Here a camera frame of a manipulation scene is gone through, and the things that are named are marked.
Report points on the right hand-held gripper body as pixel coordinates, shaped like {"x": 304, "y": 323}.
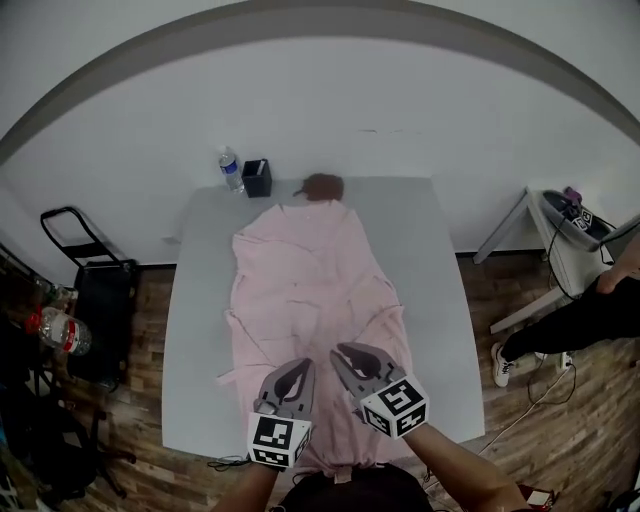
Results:
{"x": 397, "y": 407}

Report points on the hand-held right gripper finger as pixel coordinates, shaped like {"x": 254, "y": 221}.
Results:
{"x": 387, "y": 367}
{"x": 350, "y": 385}

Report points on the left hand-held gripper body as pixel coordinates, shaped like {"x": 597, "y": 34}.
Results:
{"x": 275, "y": 440}

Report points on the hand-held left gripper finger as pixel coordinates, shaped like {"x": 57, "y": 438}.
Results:
{"x": 267, "y": 392}
{"x": 307, "y": 395}

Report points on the pink robe garment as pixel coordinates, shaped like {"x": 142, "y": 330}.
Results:
{"x": 310, "y": 280}

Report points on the person's left forearm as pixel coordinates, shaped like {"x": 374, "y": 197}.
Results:
{"x": 245, "y": 492}

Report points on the person's right forearm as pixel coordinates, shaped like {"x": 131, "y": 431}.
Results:
{"x": 460, "y": 475}

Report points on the person's black clothing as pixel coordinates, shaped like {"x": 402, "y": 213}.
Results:
{"x": 350, "y": 492}

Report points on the white power strip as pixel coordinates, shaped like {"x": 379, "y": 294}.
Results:
{"x": 566, "y": 361}

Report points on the white side table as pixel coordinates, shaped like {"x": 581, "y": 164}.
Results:
{"x": 545, "y": 280}

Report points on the black platform trolley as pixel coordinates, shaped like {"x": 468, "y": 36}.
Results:
{"x": 105, "y": 310}

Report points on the black square pen holder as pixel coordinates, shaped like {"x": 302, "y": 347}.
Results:
{"x": 257, "y": 182}

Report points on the black office chair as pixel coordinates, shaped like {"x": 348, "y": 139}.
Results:
{"x": 65, "y": 450}

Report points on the large clear jug red cap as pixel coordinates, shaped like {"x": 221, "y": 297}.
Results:
{"x": 62, "y": 332}

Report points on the clear water bottle blue label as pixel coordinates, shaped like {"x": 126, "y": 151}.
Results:
{"x": 230, "y": 170}

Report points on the grey oval tray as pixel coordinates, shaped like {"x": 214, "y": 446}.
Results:
{"x": 555, "y": 210}

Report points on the small clear bottle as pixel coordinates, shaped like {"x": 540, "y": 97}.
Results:
{"x": 55, "y": 292}

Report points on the small purple object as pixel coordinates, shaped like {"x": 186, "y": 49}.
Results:
{"x": 572, "y": 193}

